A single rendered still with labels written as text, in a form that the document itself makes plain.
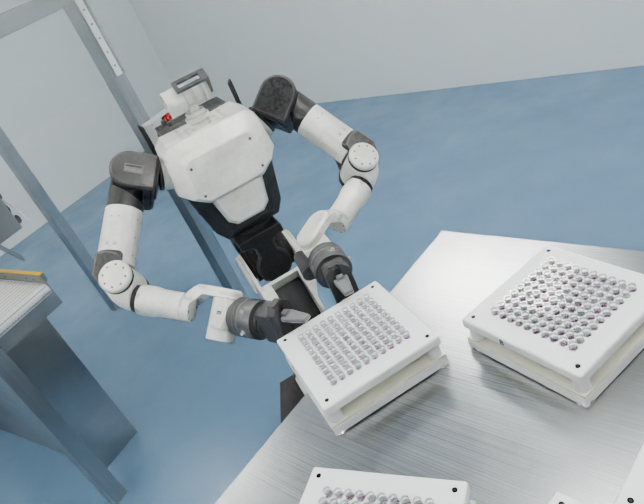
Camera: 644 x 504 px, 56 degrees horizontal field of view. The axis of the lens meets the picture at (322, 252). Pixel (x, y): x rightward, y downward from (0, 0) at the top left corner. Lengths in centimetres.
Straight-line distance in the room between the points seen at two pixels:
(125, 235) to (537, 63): 344
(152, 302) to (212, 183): 33
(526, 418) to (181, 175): 96
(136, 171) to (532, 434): 106
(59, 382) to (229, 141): 140
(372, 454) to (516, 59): 371
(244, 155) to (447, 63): 330
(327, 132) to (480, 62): 309
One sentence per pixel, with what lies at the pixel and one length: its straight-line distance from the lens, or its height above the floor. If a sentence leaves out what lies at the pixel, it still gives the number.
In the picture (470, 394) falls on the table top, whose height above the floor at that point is 86.
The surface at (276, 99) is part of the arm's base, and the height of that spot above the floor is 123.
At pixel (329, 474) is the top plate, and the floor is 93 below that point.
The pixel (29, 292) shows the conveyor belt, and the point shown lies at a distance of 239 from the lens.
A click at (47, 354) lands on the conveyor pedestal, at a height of 56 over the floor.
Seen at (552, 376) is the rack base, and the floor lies 88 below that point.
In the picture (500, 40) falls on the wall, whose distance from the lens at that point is 449.
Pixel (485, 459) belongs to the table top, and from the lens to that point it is 102.
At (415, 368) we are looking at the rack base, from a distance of 114.
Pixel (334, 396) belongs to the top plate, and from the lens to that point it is 109.
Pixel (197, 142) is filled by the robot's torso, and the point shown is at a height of 123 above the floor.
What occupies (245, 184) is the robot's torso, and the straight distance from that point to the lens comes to 158.
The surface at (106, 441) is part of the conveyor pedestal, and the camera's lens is 279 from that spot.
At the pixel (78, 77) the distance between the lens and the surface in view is 241.
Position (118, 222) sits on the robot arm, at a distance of 153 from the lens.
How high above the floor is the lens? 167
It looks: 30 degrees down
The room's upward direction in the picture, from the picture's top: 24 degrees counter-clockwise
